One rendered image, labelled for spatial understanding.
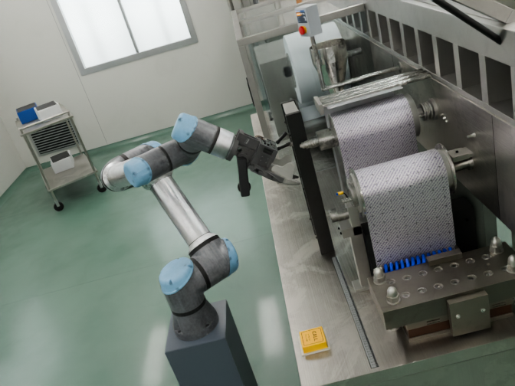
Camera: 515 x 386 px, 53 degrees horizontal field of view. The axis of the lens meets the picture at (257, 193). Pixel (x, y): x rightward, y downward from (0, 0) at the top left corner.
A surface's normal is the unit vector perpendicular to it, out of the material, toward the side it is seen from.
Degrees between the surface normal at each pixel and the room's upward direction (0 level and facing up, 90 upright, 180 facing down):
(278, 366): 0
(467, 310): 90
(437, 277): 0
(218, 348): 90
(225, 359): 90
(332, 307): 0
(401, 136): 92
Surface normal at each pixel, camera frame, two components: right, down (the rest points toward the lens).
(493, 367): 0.07, 0.42
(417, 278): -0.26, -0.87
